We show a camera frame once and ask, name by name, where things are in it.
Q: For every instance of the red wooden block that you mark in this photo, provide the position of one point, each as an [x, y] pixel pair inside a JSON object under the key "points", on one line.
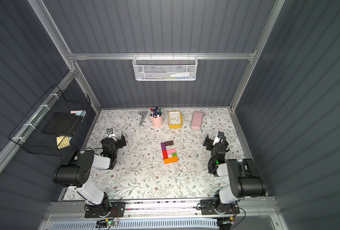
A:
{"points": [[165, 154]]}

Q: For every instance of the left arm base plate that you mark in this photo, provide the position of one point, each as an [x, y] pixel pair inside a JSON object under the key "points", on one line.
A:
{"points": [[105, 210]]}

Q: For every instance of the yellow tray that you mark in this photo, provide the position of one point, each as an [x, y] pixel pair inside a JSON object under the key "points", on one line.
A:
{"points": [[175, 119]]}

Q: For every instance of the pink pen cup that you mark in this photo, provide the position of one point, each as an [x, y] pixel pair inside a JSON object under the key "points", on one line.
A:
{"points": [[156, 117]]}

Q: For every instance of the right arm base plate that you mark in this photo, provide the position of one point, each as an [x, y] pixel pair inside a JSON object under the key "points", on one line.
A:
{"points": [[211, 207]]}

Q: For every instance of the black notebook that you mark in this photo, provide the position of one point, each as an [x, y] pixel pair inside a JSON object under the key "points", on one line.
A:
{"points": [[62, 124]]}

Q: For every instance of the brown wooden block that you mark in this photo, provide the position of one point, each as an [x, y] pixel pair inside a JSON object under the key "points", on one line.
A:
{"points": [[169, 143]]}

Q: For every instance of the black wire basket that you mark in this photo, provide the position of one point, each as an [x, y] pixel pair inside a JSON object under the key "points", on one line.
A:
{"points": [[28, 134]]}

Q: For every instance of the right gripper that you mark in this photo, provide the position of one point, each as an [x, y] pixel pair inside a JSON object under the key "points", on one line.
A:
{"points": [[209, 142]]}

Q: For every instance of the small circuit board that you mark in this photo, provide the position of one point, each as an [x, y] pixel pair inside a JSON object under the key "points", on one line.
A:
{"points": [[106, 223]]}

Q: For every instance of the pink blue sticky notes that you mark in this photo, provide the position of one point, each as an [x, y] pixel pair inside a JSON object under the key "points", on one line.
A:
{"points": [[81, 113]]}

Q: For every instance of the white tube in basket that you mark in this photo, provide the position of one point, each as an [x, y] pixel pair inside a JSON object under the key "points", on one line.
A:
{"points": [[180, 75]]}

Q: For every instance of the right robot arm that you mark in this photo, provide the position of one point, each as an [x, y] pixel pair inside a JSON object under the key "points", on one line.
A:
{"points": [[243, 175]]}

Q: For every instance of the orange wooden block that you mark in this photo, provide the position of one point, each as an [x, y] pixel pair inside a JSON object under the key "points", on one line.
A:
{"points": [[171, 160]]}

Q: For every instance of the pink wooden block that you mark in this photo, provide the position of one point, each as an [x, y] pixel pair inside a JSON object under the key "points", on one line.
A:
{"points": [[171, 151]]}

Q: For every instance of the yellow sticky notes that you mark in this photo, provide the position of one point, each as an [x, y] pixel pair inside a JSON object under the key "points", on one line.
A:
{"points": [[63, 142]]}

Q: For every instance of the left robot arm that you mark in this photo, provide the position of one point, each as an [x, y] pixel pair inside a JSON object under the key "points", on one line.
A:
{"points": [[74, 172]]}

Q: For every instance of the white wire basket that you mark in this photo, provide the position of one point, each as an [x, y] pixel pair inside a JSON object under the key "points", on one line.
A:
{"points": [[160, 67]]}

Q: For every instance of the pink case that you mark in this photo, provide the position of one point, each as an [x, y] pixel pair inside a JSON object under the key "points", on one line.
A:
{"points": [[197, 120]]}

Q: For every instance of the purple wooden block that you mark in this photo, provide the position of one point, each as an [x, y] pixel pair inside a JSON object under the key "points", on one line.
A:
{"points": [[163, 146]]}

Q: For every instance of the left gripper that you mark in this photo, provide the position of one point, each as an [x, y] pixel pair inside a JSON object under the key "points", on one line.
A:
{"points": [[120, 141]]}

